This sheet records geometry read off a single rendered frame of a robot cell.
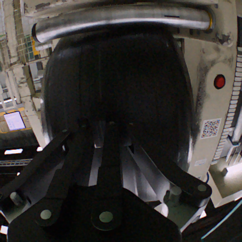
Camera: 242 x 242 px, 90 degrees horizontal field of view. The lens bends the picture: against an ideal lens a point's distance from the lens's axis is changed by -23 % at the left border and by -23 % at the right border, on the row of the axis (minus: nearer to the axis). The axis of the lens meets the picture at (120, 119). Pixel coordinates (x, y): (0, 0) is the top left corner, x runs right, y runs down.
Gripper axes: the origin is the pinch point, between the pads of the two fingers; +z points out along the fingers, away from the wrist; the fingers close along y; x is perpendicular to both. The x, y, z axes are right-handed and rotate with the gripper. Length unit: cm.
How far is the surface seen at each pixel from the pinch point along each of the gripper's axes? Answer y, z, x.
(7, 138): -968, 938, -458
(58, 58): -7.7, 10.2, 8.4
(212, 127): 31.8, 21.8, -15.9
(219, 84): 30.7, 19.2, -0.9
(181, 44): 36, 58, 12
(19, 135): -831, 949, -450
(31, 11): -10.5, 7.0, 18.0
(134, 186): 3.3, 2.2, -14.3
